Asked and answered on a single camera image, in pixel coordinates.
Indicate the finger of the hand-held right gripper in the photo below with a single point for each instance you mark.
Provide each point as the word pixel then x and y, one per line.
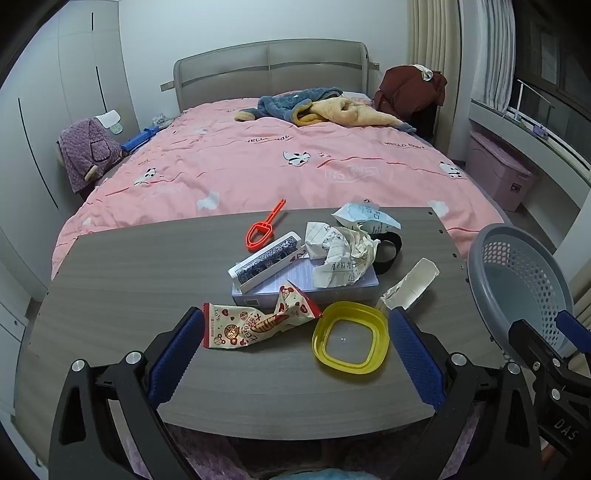
pixel 531 341
pixel 572 324

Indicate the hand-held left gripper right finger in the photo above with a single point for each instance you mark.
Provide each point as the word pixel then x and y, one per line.
pixel 415 360

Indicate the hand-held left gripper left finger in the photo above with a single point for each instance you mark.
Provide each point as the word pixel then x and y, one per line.
pixel 178 355

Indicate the grey perforated plastic basket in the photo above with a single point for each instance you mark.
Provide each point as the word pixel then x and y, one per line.
pixel 521 286

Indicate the red white snack wrapper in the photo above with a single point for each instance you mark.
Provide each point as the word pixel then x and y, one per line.
pixel 244 327

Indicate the yellow rimmed clear lid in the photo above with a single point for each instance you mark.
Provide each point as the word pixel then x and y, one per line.
pixel 319 339

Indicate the purple cardboard box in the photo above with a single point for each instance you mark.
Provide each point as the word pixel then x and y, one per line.
pixel 332 293

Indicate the white paper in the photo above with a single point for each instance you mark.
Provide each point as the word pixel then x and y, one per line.
pixel 337 249

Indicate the torn white carton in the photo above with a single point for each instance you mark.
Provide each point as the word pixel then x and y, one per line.
pixel 413 284

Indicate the black elastic band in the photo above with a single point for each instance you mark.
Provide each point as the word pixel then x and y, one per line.
pixel 390 264

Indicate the person's purple pajamas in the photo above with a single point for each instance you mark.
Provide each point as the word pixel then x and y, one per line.
pixel 207 454

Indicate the white and dark packet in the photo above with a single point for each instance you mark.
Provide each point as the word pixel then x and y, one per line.
pixel 268 263

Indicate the light blue packet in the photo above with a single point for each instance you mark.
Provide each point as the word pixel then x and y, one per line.
pixel 364 217

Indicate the red plastic scoop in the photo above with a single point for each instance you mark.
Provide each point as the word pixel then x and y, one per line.
pixel 267 220

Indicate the pink storage box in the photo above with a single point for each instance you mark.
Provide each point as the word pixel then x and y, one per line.
pixel 498 175

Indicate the white window sill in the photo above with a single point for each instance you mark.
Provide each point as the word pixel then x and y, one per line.
pixel 531 147

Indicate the small purple item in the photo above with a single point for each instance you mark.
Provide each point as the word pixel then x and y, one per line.
pixel 541 131

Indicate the pink bed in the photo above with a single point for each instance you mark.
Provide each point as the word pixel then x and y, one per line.
pixel 277 175

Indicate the blue plastic tool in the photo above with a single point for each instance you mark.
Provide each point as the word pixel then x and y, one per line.
pixel 138 138

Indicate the purple quilted garment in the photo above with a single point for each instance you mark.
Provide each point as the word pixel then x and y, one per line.
pixel 85 147

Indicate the black chair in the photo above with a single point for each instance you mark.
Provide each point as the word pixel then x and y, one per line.
pixel 425 124

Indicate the white green pad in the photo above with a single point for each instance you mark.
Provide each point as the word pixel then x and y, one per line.
pixel 111 121

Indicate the yellow fleece blanket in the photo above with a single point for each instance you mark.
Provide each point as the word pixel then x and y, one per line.
pixel 351 113

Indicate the dark window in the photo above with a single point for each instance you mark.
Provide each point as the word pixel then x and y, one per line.
pixel 554 60

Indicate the brown jacket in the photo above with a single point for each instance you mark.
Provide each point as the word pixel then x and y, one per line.
pixel 406 87

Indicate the white sheer curtain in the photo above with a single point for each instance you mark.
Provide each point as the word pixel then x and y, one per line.
pixel 489 50

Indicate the white headwear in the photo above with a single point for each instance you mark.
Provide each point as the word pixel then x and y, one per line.
pixel 424 73

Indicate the white wardrobe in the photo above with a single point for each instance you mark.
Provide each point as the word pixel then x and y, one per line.
pixel 46 92

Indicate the grey padded headboard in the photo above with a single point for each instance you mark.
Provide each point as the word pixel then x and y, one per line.
pixel 268 69

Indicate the beige curtain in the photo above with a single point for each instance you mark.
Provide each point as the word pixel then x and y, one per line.
pixel 434 46

